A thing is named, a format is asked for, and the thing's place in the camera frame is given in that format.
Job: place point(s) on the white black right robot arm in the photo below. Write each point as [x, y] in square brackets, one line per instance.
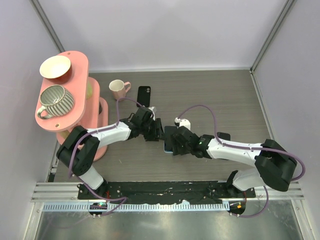
[269, 162]

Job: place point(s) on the pink tiered shelf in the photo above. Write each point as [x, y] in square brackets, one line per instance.
[90, 110]

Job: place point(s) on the pink mug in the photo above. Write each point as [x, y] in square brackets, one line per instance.
[119, 88]

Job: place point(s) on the grey striped mug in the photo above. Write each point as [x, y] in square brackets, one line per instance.
[56, 101]

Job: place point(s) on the black phone case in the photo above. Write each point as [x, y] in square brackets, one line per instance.
[144, 95]

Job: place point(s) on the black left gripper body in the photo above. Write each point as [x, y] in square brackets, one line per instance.
[148, 130]

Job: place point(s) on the white bowl red outside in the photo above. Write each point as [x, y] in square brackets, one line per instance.
[57, 69]

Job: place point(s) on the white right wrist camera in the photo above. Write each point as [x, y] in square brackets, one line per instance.
[182, 122]

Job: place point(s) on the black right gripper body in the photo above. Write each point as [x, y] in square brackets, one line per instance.
[179, 149]

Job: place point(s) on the blue smartphone black screen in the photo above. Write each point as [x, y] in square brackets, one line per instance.
[168, 131]

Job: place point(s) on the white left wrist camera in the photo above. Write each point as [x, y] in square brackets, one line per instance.
[154, 110]

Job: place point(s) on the aluminium frame rail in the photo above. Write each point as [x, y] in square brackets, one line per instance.
[75, 197]

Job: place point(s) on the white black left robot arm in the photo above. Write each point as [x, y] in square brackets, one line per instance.
[80, 147]

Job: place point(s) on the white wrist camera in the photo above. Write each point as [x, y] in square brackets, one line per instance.
[182, 122]
[154, 110]

